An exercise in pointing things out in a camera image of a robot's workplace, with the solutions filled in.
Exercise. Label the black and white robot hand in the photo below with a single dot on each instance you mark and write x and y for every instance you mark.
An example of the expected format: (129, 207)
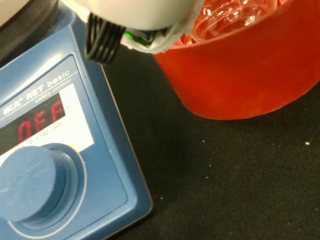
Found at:
(140, 12)

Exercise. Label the black bench cloth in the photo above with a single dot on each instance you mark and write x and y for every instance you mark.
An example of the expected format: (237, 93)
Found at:
(225, 187)

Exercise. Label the red round flask holder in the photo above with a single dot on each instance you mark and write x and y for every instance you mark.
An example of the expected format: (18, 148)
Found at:
(237, 75)

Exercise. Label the heater with blue base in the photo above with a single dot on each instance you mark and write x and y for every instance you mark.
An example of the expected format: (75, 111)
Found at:
(75, 155)

